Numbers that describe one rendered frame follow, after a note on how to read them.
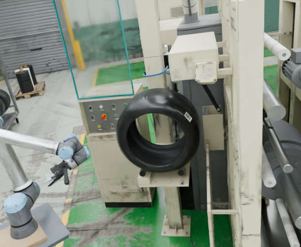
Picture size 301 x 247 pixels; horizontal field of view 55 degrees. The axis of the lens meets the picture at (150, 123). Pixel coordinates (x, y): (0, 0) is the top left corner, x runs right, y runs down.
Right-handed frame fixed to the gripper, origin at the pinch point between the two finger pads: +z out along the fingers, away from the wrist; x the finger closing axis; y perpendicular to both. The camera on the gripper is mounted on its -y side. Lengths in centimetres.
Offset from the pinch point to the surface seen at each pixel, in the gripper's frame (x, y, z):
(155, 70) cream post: 26, 14, -108
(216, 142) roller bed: 5, -54, -115
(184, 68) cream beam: 85, -16, -90
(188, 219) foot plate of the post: -84, -91, -80
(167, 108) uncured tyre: 45, -19, -86
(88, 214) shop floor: -126, -21, -9
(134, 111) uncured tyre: 38, -6, -71
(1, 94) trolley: -329, 287, -12
